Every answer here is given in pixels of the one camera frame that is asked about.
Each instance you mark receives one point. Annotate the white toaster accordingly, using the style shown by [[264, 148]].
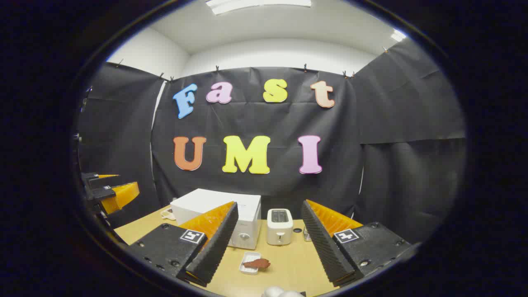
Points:
[[279, 231]]

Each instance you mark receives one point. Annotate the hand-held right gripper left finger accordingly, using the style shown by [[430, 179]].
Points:
[[218, 243]]

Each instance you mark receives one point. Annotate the white rectangular tray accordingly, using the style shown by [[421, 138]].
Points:
[[251, 255]]

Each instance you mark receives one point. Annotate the brown chicken drumstick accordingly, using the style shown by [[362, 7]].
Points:
[[258, 263]]

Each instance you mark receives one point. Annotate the white sectioned plate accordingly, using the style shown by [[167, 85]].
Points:
[[168, 214]]

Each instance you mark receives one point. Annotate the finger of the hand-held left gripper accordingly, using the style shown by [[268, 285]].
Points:
[[121, 196], [91, 178]]

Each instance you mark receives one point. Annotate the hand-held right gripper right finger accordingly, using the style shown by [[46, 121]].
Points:
[[326, 247]]

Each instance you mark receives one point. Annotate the white ceiling light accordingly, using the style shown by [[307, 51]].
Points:
[[398, 36]]

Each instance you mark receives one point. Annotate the white microwave oven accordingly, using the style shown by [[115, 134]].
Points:
[[198, 202]]

